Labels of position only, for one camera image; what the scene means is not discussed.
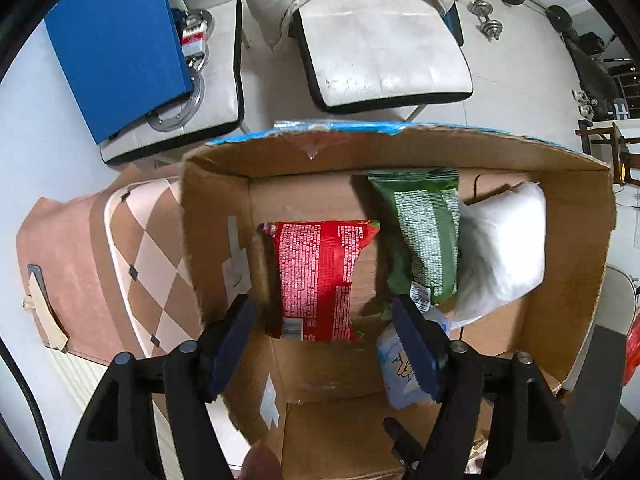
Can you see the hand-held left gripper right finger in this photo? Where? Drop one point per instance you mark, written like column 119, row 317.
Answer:
column 413, row 348

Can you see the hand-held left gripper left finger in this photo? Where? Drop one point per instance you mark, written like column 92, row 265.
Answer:
column 234, row 348

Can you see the light blue tissue pack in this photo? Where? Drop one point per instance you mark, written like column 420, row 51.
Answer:
column 400, row 365

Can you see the cardboard box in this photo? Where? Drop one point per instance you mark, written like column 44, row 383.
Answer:
column 320, row 360

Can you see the red snack bag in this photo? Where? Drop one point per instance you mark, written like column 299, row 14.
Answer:
column 315, row 280

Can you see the green snack bag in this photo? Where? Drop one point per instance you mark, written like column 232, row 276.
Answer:
column 430, row 240

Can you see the white plastic pillow pack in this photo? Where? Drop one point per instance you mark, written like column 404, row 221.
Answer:
column 500, row 260

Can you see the pink checkered cushion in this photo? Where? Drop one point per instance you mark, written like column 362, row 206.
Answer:
column 115, row 270

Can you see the white leather chair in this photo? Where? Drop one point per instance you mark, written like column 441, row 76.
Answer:
column 385, row 55
column 220, row 85

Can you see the wooden stool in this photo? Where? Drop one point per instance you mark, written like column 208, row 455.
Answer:
column 607, row 145

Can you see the red white packet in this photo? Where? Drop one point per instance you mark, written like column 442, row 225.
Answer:
column 193, row 35

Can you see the blue board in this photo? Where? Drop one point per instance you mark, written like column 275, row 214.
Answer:
column 115, row 45

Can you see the silver dumbbell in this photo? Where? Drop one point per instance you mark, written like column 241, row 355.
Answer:
column 486, row 18

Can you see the black barbell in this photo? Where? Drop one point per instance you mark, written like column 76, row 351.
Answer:
column 535, row 0

